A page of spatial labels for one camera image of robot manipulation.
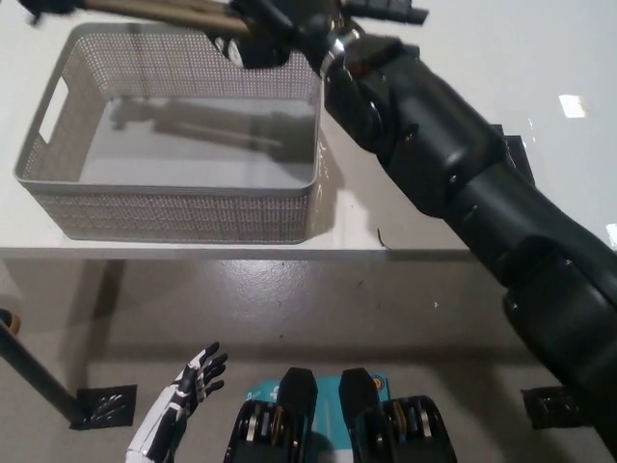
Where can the brown wooden round object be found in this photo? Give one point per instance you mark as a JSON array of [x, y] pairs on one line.
[[12, 322]]

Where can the black teal robot torso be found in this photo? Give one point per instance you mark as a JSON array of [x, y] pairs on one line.
[[337, 424]]

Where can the black metal stand pole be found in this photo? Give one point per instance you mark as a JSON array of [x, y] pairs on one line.
[[34, 371]]

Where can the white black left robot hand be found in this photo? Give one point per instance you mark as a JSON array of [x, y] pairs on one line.
[[178, 400]]

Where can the bronze tripod with black head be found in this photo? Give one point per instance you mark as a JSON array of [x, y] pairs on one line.
[[154, 10]]

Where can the grey perforated plastic basket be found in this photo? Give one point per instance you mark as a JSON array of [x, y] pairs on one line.
[[193, 212]]

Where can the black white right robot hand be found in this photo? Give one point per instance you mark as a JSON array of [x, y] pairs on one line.
[[284, 29]]

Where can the black tape patch on desk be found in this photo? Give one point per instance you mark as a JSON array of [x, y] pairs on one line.
[[518, 154]]

